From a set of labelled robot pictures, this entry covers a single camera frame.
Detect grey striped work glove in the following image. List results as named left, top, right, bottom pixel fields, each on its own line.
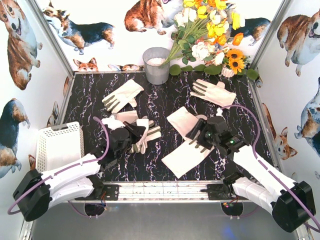
left=101, top=110, right=139, bottom=130
left=129, top=118, right=162, bottom=154

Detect white glove green fingers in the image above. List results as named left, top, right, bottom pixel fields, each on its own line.
left=166, top=106, right=208, bottom=140

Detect long white glove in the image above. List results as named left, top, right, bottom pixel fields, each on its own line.
left=161, top=140, right=215, bottom=179

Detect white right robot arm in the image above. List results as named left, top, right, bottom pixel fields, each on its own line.
left=186, top=116, right=316, bottom=233

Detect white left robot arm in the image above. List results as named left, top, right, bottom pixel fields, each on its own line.
left=13, top=117, right=149, bottom=222

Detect white perforated storage basket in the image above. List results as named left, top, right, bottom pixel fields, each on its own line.
left=35, top=121, right=85, bottom=172

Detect white glove back left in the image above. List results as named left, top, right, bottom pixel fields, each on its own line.
left=102, top=79, right=144, bottom=114

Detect white glove back right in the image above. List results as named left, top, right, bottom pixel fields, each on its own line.
left=190, top=79, right=236, bottom=107

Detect grey metal bucket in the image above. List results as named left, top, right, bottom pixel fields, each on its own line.
left=142, top=47, right=170, bottom=85

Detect sunflower pot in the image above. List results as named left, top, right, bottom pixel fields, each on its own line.
left=220, top=48, right=251, bottom=78

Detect artificial flower bouquet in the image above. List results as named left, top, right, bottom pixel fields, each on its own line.
left=162, top=0, right=246, bottom=66

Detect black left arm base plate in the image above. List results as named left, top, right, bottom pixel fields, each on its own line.
left=75, top=175, right=120, bottom=201

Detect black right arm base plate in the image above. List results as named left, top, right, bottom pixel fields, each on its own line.
left=200, top=172, right=246, bottom=200

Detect aluminium front rail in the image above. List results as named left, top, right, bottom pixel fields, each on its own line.
left=118, top=181, right=208, bottom=201

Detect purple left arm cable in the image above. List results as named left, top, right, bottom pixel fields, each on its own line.
left=7, top=116, right=111, bottom=216

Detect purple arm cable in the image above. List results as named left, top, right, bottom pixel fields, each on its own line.
left=7, top=116, right=111, bottom=216
left=221, top=104, right=320, bottom=233

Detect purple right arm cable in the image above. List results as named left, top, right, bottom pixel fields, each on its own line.
left=221, top=104, right=320, bottom=233

